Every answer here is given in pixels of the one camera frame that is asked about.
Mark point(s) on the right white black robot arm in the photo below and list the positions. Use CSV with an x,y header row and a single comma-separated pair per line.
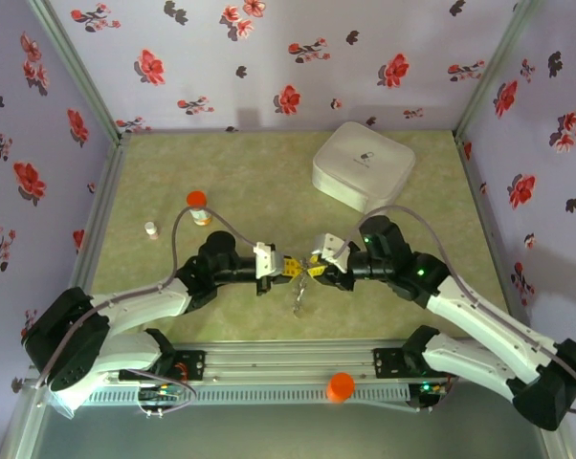
x,y
484,320

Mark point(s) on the orange-capped bottle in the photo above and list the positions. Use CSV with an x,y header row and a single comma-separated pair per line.
x,y
198,205

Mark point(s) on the small pink-label white bottle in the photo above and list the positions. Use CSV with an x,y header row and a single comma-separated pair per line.
x,y
152,230

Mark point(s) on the white zip pouch case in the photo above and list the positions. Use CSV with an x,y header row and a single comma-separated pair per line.
x,y
364,167

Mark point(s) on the orange cap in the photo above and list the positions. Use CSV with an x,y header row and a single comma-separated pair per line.
x,y
340,386

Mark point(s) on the right base controller wiring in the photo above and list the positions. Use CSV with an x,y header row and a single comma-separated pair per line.
x,y
427,394

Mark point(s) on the left base wiring bundle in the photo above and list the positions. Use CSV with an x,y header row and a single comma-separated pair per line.
x,y
161,394

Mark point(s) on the clear plastic bag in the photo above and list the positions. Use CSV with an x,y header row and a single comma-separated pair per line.
x,y
65,406

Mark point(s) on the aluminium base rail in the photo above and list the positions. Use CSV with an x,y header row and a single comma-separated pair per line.
x,y
288,361

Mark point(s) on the aluminium side rail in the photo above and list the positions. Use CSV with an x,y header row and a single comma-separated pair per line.
x,y
481,215
101,215

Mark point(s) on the aluminium frame post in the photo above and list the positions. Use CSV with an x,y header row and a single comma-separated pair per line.
x,y
77,72
496,72

